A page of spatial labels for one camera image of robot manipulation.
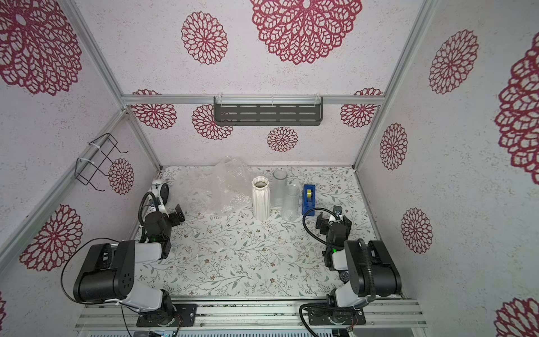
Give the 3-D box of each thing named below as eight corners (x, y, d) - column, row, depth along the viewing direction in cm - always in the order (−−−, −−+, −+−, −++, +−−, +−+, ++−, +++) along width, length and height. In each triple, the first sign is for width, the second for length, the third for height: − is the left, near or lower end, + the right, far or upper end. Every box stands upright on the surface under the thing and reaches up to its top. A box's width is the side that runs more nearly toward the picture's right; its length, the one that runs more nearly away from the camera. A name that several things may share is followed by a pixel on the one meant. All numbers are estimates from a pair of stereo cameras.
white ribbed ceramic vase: (254, 221, 101) (251, 191, 83) (255, 206, 106) (252, 175, 88) (270, 221, 101) (270, 191, 83) (270, 206, 106) (270, 175, 88)
